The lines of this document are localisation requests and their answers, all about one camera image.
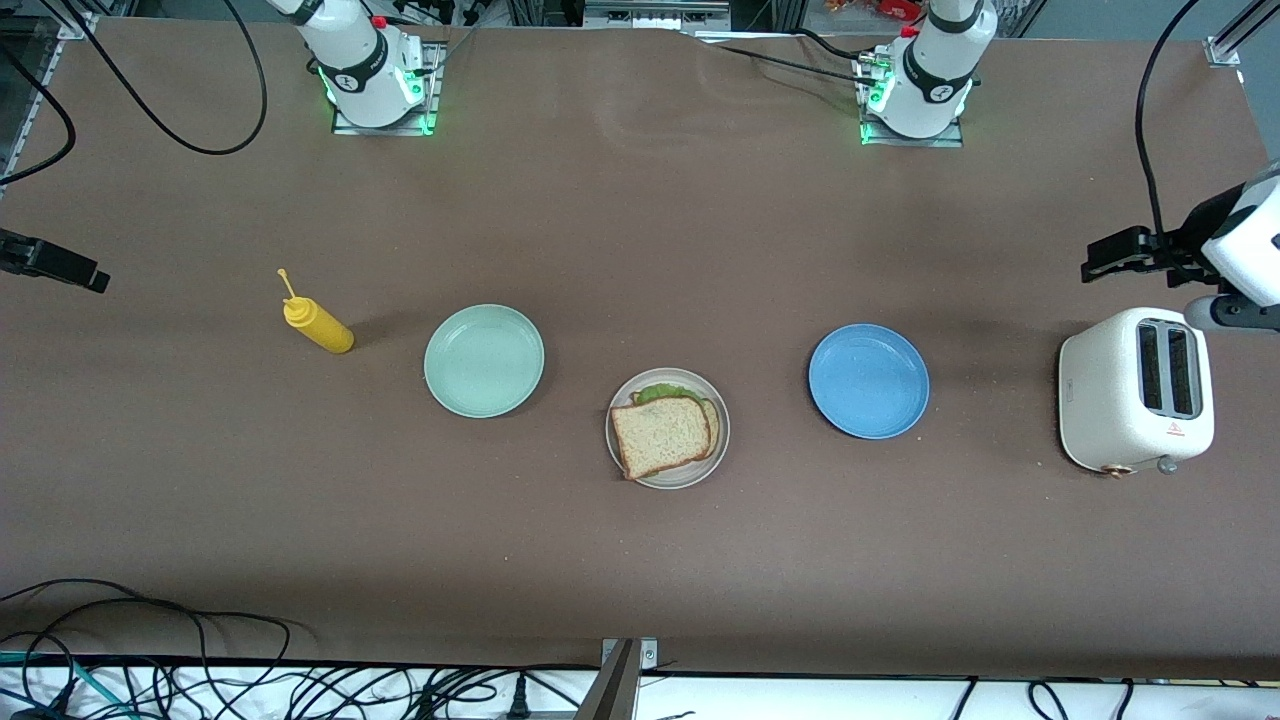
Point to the green lettuce leaf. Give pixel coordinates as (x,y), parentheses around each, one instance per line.
(665,391)

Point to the brown bread slice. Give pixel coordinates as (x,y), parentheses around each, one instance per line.
(660,435)
(712,420)

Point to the red orange snack package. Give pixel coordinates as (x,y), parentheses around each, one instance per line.
(880,8)

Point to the white two-slot toaster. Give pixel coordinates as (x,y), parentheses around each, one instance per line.
(1100,400)

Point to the black power plug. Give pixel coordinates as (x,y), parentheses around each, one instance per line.
(518,700)

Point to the grey equipment box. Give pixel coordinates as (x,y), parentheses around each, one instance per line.
(655,12)

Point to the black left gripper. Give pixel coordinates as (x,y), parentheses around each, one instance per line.
(1192,232)

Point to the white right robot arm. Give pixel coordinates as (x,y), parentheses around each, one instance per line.
(365,70)

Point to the yellow mustard squeeze bottle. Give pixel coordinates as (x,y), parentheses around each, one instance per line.
(325,328)

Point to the pale green plate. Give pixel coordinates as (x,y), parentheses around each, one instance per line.
(484,360)

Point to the beige plate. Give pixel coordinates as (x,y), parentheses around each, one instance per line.
(720,450)

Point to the grey metal bracket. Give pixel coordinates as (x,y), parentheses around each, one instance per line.
(615,690)

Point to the blue plate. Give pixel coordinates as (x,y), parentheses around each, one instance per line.
(868,380)

